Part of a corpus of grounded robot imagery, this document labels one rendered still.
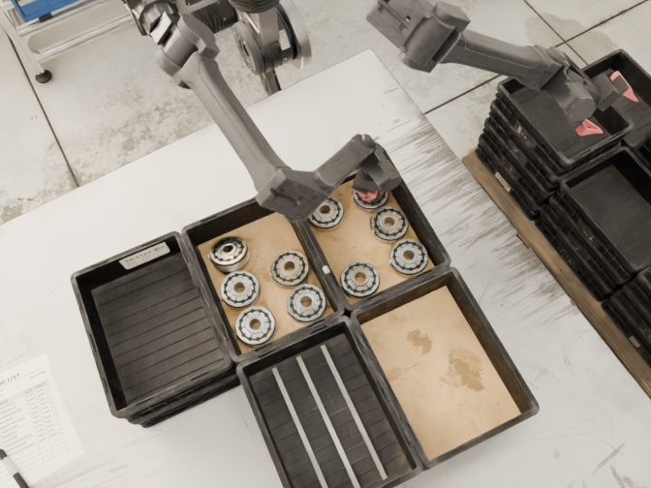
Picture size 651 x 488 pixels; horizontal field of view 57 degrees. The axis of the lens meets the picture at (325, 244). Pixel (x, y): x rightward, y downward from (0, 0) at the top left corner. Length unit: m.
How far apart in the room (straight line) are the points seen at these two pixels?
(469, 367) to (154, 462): 0.85
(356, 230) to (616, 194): 1.12
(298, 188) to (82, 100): 2.27
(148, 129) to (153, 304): 1.48
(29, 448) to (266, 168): 1.10
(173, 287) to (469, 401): 0.82
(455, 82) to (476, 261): 1.42
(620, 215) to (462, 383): 1.08
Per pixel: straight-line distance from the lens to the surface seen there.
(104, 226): 1.96
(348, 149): 1.37
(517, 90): 2.44
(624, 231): 2.37
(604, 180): 2.45
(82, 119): 3.15
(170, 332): 1.63
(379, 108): 2.04
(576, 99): 1.32
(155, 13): 1.26
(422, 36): 1.03
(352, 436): 1.51
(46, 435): 1.82
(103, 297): 1.72
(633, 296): 2.29
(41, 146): 3.14
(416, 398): 1.53
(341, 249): 1.64
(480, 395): 1.56
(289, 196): 1.05
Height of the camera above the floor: 2.33
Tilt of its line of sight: 66 degrees down
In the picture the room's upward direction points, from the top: 4 degrees counter-clockwise
